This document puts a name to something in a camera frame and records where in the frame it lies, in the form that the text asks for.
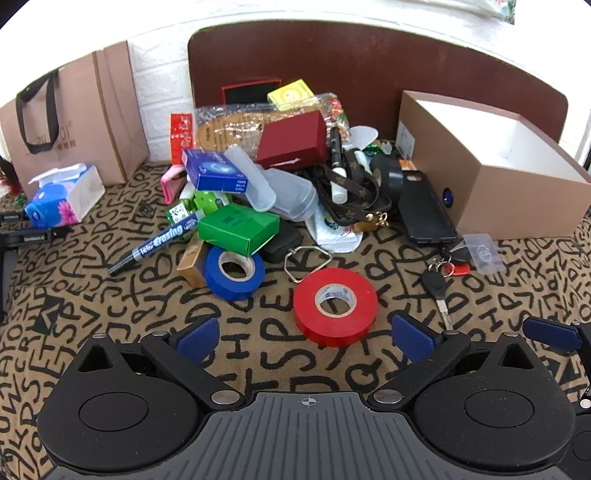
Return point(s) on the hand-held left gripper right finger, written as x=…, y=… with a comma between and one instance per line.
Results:
x=411, y=337

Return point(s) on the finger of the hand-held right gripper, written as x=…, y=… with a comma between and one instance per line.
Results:
x=549, y=333

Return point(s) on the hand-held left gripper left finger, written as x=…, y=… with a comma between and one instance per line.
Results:
x=198, y=337

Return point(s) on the black car key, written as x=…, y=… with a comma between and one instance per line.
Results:
x=434, y=284

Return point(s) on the blue tape roll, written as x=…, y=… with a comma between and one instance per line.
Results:
x=212, y=277

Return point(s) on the red key fob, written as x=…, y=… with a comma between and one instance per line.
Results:
x=457, y=269

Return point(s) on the black blue marker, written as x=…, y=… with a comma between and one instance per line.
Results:
x=157, y=242

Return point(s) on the red tape roll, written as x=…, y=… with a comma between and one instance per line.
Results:
x=307, y=314

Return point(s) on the brown cardboard box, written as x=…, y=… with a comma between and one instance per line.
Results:
x=508, y=198

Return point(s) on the blue box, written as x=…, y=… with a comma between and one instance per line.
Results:
x=212, y=168

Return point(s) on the small brown box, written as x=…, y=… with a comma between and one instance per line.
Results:
x=191, y=265

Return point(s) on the letter-patterned table cloth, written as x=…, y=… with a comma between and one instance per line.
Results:
x=115, y=300

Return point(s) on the black key fob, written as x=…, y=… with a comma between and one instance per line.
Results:
x=458, y=254

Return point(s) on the small clear plastic box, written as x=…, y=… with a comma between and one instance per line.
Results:
x=482, y=254

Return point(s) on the green white packet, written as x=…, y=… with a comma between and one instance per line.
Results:
x=180, y=214

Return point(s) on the black zip case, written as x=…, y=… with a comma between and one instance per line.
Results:
x=281, y=244

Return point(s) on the black phone case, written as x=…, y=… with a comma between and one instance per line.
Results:
x=422, y=207

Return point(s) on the white printed pouch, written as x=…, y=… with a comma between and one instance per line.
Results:
x=334, y=230

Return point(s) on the green toy bottle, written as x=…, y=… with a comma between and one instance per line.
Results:
x=207, y=202

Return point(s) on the pink soft item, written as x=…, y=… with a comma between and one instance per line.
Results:
x=171, y=182

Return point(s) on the black tape roll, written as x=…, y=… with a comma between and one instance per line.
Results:
x=388, y=177

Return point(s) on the long clear plastic case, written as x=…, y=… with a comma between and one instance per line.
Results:
x=251, y=180

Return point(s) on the white tube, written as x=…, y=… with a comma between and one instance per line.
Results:
x=339, y=187
x=364, y=161

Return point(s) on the green candy wrapper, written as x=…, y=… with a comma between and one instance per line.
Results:
x=373, y=148

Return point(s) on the blue floral tissue pack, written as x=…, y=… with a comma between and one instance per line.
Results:
x=55, y=203

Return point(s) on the red printed packet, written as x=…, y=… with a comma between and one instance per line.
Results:
x=181, y=136

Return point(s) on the white plastic piece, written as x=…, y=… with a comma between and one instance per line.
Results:
x=362, y=136

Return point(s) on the bagged cork insoles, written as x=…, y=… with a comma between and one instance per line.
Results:
x=231, y=127

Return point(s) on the dark red box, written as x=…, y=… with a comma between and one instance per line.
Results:
x=293, y=138

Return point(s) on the colourful candy bag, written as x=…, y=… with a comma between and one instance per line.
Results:
x=334, y=110

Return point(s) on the brown paper bag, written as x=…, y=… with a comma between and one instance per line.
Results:
x=92, y=115

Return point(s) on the red feather decoration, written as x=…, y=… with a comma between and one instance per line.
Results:
x=7, y=180

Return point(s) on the red framed black box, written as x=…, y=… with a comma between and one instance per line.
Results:
x=251, y=94

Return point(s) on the yellow green small box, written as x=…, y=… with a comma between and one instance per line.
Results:
x=290, y=94

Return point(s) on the dark brown wooden board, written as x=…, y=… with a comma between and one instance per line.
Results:
x=369, y=69

